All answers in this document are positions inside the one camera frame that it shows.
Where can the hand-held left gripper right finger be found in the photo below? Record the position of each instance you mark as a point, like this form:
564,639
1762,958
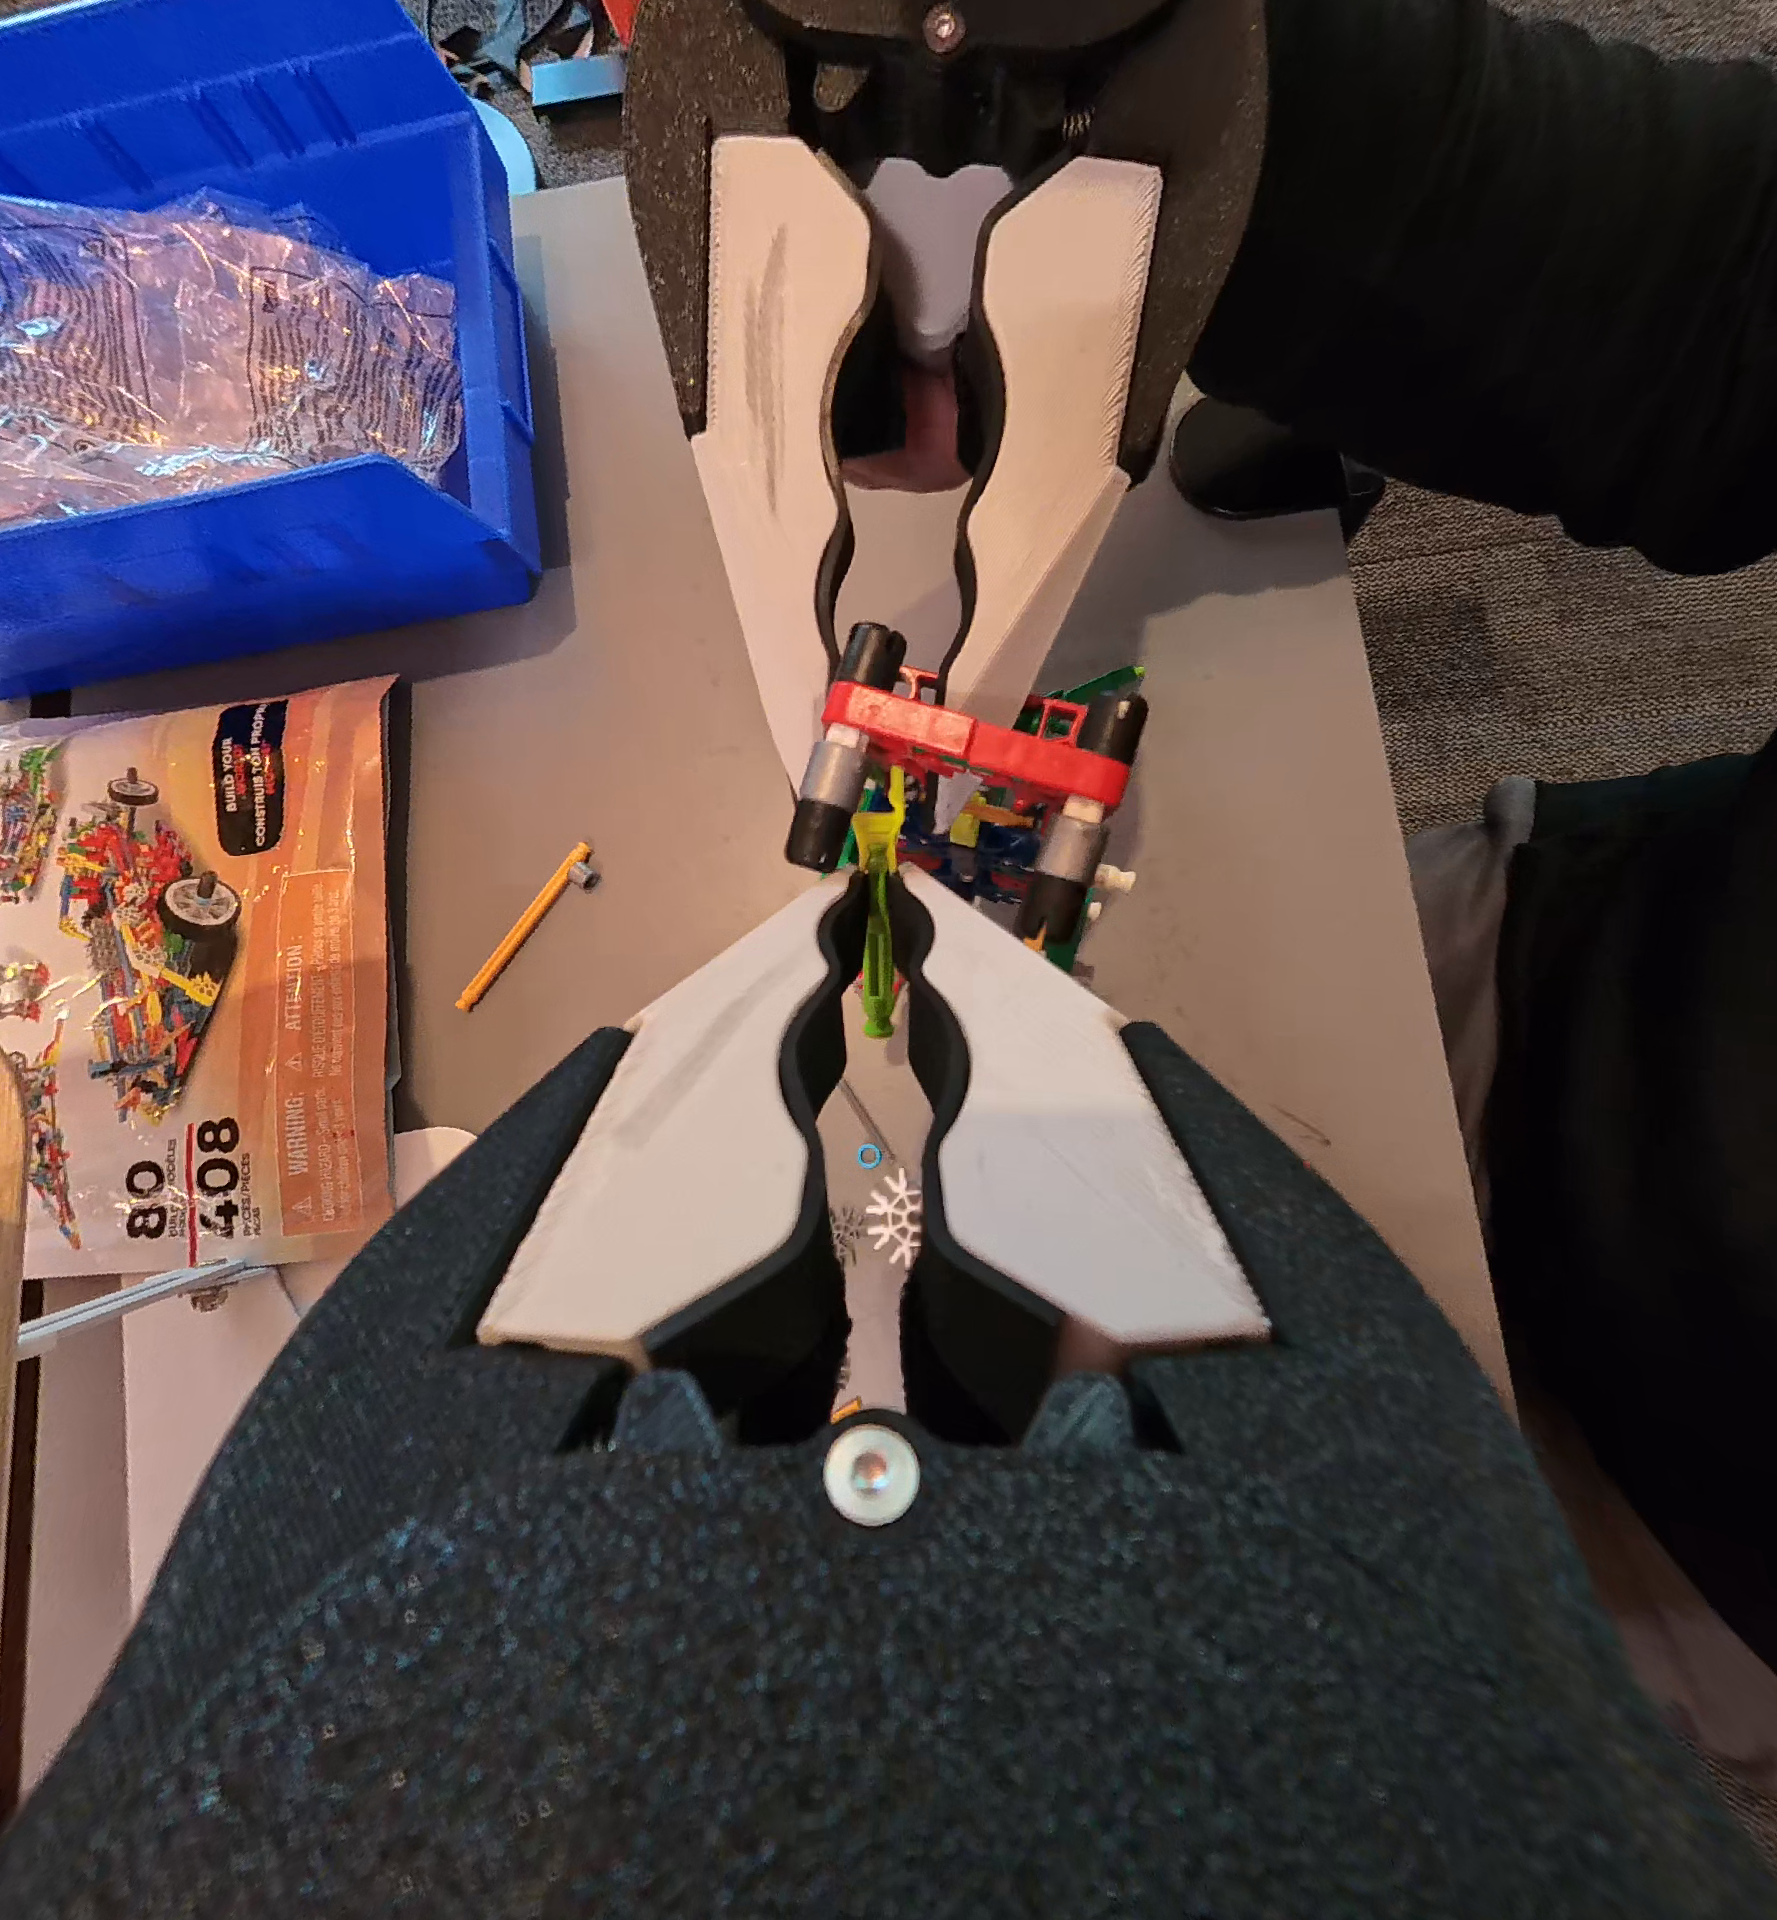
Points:
1098,1186

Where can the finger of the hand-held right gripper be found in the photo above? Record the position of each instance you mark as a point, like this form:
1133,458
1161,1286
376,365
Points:
1069,376
768,376

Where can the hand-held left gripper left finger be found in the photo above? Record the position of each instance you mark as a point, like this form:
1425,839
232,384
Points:
647,1170

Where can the lime green rod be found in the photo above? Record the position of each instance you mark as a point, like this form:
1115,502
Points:
878,961

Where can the colourful construction toy model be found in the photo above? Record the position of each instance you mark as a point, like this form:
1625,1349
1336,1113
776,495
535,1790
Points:
979,737

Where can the yellow clip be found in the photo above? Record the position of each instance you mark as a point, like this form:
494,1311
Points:
872,834

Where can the person's right hand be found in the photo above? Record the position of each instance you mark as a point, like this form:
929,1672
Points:
935,435

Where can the white snowflake connector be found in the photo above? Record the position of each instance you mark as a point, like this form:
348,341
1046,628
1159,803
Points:
894,1214

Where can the small dark grey connector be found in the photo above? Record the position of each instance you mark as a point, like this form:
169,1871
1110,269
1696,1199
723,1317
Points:
847,1232

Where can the black glossy object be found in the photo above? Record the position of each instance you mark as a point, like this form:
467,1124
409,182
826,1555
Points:
1279,465

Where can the long orange rod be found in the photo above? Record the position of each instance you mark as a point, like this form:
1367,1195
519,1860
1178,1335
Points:
513,937

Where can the person's black garment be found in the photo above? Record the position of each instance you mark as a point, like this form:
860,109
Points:
1652,1199

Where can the printed toy packaging bag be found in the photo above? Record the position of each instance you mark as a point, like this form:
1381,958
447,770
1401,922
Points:
155,901

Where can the clear plastic wrap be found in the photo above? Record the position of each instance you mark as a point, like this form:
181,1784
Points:
199,360

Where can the blue storage bin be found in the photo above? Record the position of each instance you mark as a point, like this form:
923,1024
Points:
228,600

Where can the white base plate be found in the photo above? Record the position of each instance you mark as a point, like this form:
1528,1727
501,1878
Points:
183,1426

